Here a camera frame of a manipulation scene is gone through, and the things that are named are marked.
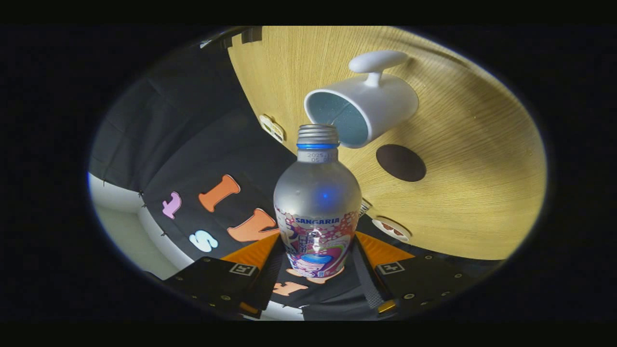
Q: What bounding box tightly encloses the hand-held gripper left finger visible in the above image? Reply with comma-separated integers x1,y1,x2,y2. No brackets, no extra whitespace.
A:
164,233,285,320

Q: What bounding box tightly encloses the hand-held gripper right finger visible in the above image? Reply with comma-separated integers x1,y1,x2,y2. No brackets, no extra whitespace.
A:
354,231,475,316

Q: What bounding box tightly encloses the silver juice bottle printed label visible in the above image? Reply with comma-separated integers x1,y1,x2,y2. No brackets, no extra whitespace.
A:
273,124,362,279

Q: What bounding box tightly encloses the dark round coaster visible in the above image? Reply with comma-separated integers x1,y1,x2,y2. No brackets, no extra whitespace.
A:
376,144,427,182

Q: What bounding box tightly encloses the white cup blue inside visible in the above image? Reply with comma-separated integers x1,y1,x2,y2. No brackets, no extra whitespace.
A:
304,50,419,148

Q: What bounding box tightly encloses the white round plate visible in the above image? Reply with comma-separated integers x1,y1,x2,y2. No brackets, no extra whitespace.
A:
372,217,412,242

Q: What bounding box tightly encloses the wooden table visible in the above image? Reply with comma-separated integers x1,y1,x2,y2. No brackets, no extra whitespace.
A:
228,27,548,261

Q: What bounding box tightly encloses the white compartment tray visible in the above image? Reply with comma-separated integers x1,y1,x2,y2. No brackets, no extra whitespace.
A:
259,114,285,143

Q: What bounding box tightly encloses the black backdrop cloth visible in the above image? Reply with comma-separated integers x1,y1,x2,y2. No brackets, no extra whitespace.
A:
89,29,504,321

